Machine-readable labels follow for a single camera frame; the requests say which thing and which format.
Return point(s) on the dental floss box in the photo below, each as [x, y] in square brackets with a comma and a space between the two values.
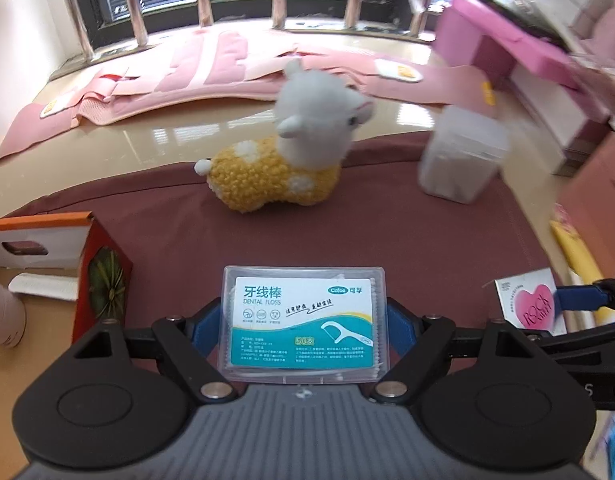
[305, 325]

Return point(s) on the black tablet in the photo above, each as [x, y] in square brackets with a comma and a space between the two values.
[517, 10]

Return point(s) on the white nail file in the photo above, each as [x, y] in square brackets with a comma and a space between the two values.
[42, 287]

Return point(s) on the maroon cloth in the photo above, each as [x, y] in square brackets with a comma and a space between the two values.
[187, 240]

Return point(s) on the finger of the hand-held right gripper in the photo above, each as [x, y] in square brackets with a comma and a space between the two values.
[577, 340]
[582, 297]

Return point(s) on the white card with pink heart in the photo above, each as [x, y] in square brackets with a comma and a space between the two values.
[530, 302]

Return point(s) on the magenta box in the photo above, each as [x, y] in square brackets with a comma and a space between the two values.
[487, 35]

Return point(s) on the pink mat on windowsill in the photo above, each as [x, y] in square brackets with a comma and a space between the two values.
[197, 70]

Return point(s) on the pink storage box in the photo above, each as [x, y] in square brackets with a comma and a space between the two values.
[600, 195]

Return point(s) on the yellow tube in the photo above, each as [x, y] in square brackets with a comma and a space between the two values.
[582, 255]

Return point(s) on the orange cardboard box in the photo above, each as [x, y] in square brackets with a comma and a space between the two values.
[104, 280]

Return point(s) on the white and yellow alpaca plush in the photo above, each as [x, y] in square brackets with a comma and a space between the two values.
[287, 160]

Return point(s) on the beige stone desktop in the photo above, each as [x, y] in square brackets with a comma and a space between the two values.
[137, 145]

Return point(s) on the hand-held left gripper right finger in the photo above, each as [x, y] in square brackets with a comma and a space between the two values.
[398, 330]

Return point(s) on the clear cotton swab container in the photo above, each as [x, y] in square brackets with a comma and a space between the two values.
[460, 160]

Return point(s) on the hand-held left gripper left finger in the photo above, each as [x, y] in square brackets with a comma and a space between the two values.
[207, 327]

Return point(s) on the beige cream jar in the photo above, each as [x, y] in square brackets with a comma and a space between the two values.
[2, 315]

